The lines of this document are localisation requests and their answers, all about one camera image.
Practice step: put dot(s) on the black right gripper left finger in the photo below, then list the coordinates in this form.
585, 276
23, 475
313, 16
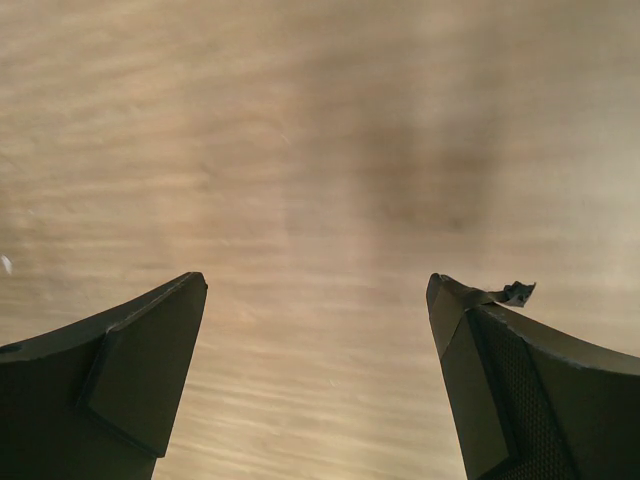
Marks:
98, 399

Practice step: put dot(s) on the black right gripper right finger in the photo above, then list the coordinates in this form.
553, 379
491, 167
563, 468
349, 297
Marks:
530, 401

